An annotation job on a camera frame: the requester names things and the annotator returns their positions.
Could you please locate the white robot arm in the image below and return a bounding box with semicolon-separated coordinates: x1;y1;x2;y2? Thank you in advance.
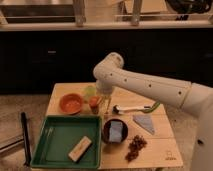
93;52;213;171

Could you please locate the green plastic tray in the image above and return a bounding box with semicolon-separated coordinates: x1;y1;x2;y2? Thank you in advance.
31;115;101;169

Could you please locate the orange cup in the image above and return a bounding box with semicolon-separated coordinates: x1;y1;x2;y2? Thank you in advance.
89;96;101;114

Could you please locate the green cup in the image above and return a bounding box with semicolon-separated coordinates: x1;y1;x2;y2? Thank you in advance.
83;86;96;101

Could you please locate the dark brown bowl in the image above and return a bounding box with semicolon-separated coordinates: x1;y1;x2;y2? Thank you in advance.
102;119;128;143

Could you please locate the blue sponge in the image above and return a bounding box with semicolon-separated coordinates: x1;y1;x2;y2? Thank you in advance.
109;121;123;142

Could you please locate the orange bowl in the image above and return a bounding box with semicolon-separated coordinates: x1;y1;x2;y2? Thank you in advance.
59;93;83;115

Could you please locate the grey triangular cloth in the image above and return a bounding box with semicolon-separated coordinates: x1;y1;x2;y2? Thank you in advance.
133;115;155;135

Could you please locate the wooden folding table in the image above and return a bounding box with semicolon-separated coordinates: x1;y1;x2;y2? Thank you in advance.
45;83;183;171

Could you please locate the brown dried fruit bunch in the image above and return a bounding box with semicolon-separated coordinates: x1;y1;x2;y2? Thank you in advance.
125;135;147;162

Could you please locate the wooden block eraser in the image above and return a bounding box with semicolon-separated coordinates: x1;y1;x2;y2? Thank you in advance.
68;136;92;162

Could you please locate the black bar stand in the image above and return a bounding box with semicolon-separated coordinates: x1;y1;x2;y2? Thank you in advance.
21;112;31;166

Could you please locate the green handled dish brush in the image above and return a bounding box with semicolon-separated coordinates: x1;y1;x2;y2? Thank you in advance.
112;102;160;115

